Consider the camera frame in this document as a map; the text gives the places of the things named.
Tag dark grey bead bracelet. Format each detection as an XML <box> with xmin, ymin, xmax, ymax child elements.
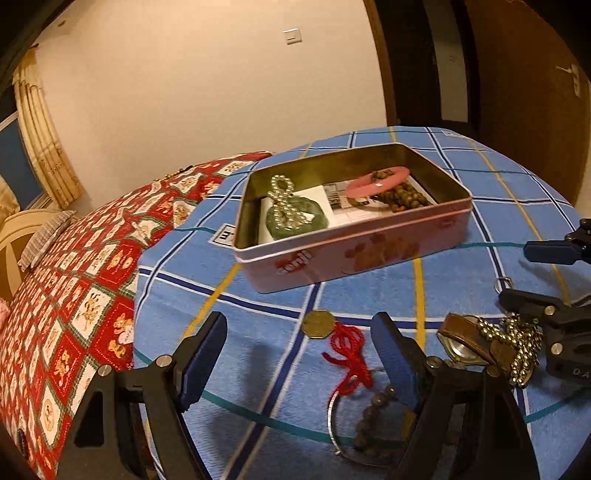
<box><xmin>352</xmin><ymin>384</ymin><xmax>417</xmax><ymax>455</ymax></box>

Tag striped pillow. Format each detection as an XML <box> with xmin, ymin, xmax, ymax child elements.
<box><xmin>18</xmin><ymin>210</ymin><xmax>75</xmax><ymax>272</ymax></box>

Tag red patterned bed quilt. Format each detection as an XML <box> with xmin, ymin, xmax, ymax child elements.
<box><xmin>1</xmin><ymin>151</ymin><xmax>270</xmax><ymax>479</ymax></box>

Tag green jade bangle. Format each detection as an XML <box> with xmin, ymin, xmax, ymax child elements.
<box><xmin>266</xmin><ymin>196</ymin><xmax>329</xmax><ymax>240</ymax></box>

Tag small beads on bed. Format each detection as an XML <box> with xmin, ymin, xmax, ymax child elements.
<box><xmin>158</xmin><ymin>165</ymin><xmax>193</xmax><ymax>181</ymax></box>

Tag blue plaid table cloth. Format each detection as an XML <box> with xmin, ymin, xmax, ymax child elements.
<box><xmin>134</xmin><ymin>126</ymin><xmax>590</xmax><ymax>479</ymax></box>

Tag printed paper leaflet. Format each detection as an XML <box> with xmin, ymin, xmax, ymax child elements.
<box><xmin>256</xmin><ymin>177</ymin><xmax>438</xmax><ymax>245</ymax></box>

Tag beige floral curtain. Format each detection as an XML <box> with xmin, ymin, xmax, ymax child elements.
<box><xmin>1</xmin><ymin>49</ymin><xmax>84</xmax><ymax>210</ymax></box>

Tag silver bead chain necklace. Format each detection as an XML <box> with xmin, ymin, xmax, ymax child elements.
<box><xmin>475</xmin><ymin>314</ymin><xmax>544</xmax><ymax>388</ymax></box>

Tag white pearl bracelet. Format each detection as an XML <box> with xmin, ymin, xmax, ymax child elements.
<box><xmin>266</xmin><ymin>174</ymin><xmax>316</xmax><ymax>230</ymax></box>

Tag brown wooden bead mala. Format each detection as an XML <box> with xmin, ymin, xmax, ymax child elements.
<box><xmin>369</xmin><ymin>177</ymin><xmax>432</xmax><ymax>213</ymax></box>

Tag dark wooden door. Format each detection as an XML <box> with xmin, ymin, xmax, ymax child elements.
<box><xmin>365</xmin><ymin>1</ymin><xmax>590</xmax><ymax>202</ymax></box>

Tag brown leather strap watch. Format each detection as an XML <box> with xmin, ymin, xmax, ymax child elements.
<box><xmin>437</xmin><ymin>313</ymin><xmax>517</xmax><ymax>376</ymax></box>

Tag cream wooden headboard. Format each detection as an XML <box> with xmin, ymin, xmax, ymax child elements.
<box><xmin>0</xmin><ymin>209</ymin><xmax>57</xmax><ymax>303</ymax></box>

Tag pink metal tin box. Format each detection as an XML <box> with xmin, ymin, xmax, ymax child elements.
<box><xmin>233</xmin><ymin>143</ymin><xmax>472</xmax><ymax>293</ymax></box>

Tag pink bangle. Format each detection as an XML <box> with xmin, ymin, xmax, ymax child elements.
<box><xmin>346</xmin><ymin>166</ymin><xmax>410</xmax><ymax>199</ymax></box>

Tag window with blue blind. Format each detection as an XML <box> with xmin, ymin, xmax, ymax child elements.
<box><xmin>0</xmin><ymin>112</ymin><xmax>48</xmax><ymax>210</ymax></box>

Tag white wall switch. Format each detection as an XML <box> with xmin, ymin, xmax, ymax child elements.
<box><xmin>283</xmin><ymin>27</ymin><xmax>303</xmax><ymax>45</ymax></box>

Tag gold coin red tassel charm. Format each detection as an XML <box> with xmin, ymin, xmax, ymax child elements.
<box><xmin>301</xmin><ymin>310</ymin><xmax>374</xmax><ymax>396</ymax></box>

